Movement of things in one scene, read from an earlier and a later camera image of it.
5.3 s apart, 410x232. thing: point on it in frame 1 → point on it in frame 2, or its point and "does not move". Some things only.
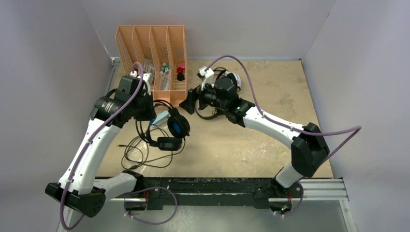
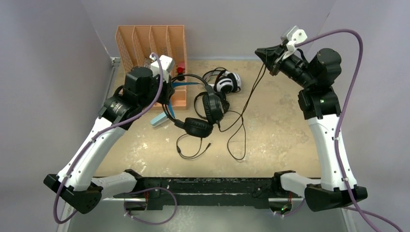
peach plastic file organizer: (161, 49) does not move
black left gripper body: (143, 108) → (163, 97)
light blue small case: (161, 118) does not move
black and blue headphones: (178, 128) → (213, 108)
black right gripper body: (208, 95) → (287, 66)
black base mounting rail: (210, 193) does not move
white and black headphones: (221, 72) does not move
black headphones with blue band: (142, 162) → (241, 121)
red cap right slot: (180, 70) does not move
